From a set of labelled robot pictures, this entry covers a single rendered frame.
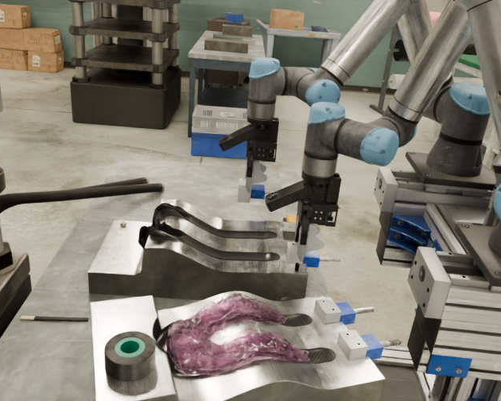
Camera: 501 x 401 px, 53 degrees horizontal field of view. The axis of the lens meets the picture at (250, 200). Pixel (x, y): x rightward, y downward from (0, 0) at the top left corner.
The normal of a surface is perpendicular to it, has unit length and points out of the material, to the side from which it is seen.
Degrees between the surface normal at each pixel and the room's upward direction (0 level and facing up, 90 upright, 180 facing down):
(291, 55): 90
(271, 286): 90
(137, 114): 90
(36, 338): 0
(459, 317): 90
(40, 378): 0
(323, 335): 0
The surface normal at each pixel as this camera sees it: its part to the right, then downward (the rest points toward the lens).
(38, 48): 0.00, 0.33
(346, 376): 0.08, -0.91
